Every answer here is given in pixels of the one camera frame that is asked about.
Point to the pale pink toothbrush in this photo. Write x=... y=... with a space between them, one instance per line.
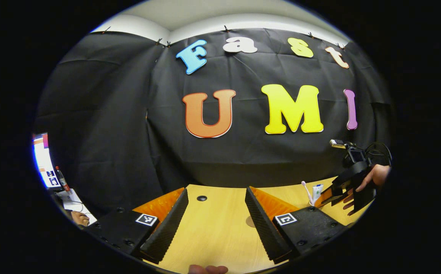
x=306 y=192

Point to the computer monitor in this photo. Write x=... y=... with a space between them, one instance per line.
x=43 y=160

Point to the white side table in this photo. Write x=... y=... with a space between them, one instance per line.
x=75 y=203

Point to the wooden desktop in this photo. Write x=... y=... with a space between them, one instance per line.
x=216 y=236

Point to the black desk grommet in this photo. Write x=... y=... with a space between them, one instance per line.
x=201 y=198

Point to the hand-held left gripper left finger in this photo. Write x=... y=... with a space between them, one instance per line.
x=169 y=224

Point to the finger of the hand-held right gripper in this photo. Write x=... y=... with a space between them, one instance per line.
x=325 y=197
x=351 y=173

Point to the round brown coaster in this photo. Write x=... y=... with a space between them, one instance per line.
x=250 y=221

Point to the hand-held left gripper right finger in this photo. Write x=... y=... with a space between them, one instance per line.
x=266 y=228

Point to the white toothpaste tube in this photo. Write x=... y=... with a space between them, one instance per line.
x=317 y=191

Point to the plastic drink bottle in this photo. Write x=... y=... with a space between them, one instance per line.
x=62 y=179

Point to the black backdrop cloth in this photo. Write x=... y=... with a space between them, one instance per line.
x=129 y=114

